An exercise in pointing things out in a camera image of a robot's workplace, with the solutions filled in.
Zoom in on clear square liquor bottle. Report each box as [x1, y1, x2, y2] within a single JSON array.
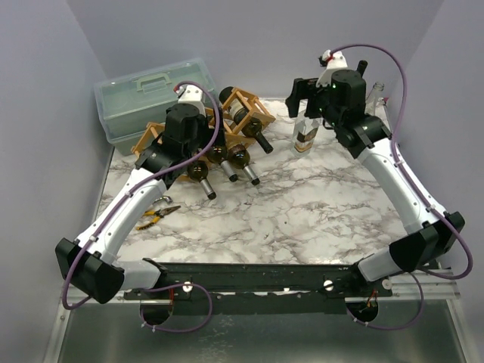
[[292, 110, 321, 158]]

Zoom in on clear glass bottle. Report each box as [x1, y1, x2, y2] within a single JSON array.
[[365, 82, 385, 116]]

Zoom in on green wine bottle silver neck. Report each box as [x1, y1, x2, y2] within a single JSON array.
[[228, 144, 260, 185]]

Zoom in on green wine bottle black neck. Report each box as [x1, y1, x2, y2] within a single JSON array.
[[206, 146, 238, 182]]

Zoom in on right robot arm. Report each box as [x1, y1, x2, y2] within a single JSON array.
[[285, 69, 465, 296]]

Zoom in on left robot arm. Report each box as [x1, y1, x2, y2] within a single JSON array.
[[55, 102, 222, 309]]

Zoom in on wooden wine rack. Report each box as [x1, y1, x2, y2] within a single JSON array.
[[131, 86, 277, 182]]

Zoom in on green plastic toolbox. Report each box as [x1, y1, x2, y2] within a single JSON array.
[[94, 58, 217, 156]]

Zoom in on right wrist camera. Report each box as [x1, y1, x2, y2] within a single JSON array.
[[316, 50, 348, 88]]

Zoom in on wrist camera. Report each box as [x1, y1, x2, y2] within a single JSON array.
[[175, 84, 204, 105], [316, 50, 348, 88]]

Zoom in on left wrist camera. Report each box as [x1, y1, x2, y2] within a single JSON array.
[[175, 84, 204, 105]]

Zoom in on yellow handled pliers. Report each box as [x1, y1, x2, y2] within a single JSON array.
[[135, 206, 181, 231]]

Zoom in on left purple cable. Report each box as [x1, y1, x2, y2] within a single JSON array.
[[61, 81, 226, 334]]

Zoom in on right aluminium rail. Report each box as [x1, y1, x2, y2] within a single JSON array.
[[381, 271, 461, 300]]

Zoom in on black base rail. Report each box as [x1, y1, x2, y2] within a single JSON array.
[[124, 262, 392, 315]]

